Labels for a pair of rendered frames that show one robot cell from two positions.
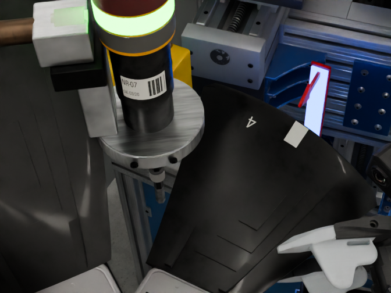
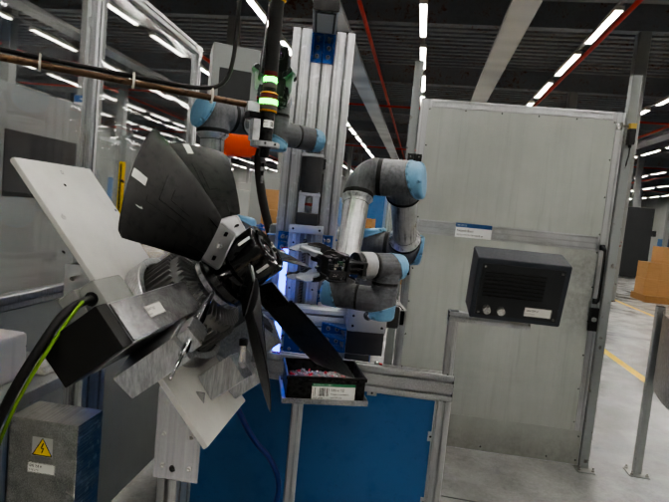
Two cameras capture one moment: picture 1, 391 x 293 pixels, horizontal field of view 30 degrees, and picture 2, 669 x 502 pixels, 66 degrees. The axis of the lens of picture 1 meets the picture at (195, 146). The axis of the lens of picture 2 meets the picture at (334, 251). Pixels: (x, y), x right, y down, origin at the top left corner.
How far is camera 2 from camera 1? 1.10 m
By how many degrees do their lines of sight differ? 52
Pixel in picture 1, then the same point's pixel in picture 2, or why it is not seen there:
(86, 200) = (231, 195)
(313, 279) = (300, 276)
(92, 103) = (256, 125)
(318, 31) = not seen: hidden behind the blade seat
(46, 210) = (219, 194)
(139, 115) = (266, 133)
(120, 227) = not seen: outside the picture
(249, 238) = not seen: hidden behind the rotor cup
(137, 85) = (268, 122)
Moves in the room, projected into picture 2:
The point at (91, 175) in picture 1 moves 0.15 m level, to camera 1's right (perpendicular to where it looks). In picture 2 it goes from (232, 190) to (291, 196)
